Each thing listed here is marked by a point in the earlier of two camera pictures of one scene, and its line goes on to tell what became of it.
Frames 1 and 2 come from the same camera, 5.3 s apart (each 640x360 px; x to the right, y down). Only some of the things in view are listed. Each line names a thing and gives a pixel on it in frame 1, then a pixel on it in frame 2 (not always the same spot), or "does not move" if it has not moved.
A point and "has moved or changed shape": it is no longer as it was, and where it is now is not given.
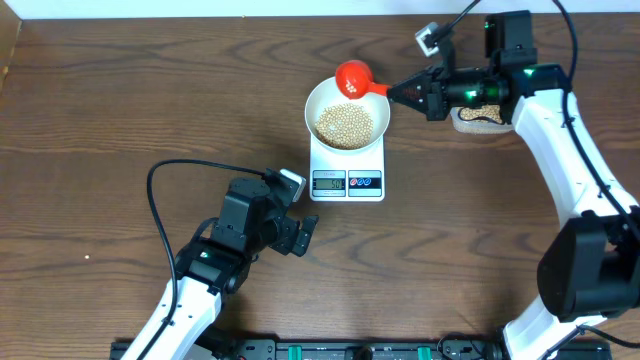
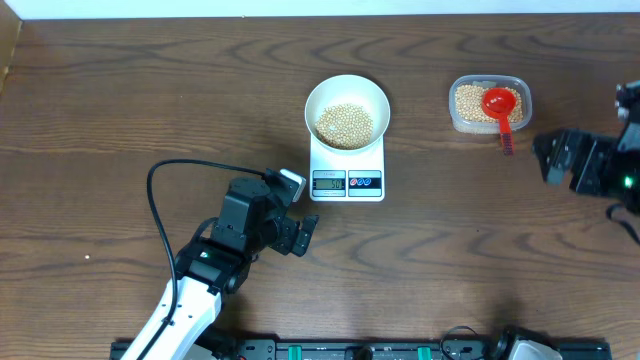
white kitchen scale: [356, 176] does not move
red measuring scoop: [354, 80] has moved or changed shape
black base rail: [363, 349] does not move
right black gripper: [433, 101] → [597, 149]
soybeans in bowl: [344, 126] does not move
